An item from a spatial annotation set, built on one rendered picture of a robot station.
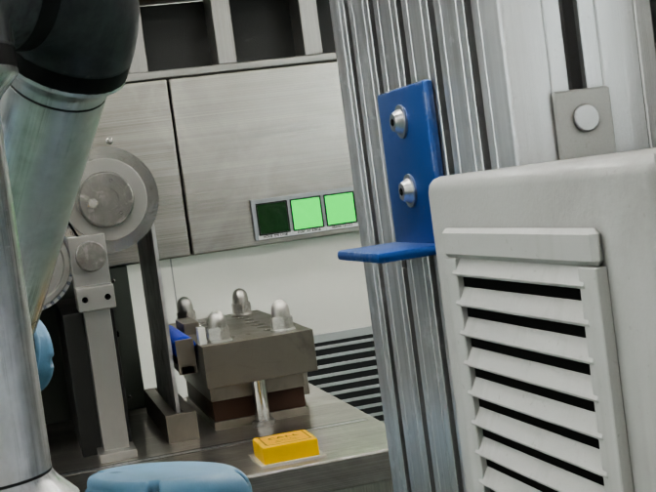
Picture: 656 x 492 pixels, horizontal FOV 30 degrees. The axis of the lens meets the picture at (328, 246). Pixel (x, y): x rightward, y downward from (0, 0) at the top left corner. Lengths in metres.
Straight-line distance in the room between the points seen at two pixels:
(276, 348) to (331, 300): 2.81
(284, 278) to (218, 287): 0.25
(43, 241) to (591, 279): 0.65
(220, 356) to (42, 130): 0.86
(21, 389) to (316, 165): 1.38
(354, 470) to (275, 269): 3.00
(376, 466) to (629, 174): 1.18
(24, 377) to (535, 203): 0.44
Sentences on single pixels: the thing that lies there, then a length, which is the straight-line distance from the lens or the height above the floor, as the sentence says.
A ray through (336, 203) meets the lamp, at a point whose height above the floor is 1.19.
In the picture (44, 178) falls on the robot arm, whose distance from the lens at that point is 0.94.
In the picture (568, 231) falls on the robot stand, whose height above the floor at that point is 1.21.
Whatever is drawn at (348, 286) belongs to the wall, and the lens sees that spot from 4.55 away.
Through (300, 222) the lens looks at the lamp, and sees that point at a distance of 2.10.
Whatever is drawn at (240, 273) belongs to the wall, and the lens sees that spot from 4.46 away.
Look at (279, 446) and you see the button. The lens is 1.52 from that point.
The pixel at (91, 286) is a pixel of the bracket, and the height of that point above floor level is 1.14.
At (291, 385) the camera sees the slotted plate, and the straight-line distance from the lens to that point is 1.80.
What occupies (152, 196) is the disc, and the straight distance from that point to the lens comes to 1.73.
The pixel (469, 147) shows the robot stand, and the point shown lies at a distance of 0.59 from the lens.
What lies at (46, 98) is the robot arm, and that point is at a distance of 0.90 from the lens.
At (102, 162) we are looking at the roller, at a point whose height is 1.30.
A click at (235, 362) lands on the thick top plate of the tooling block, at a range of 1.72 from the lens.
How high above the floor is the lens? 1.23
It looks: 3 degrees down
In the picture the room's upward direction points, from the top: 8 degrees counter-clockwise
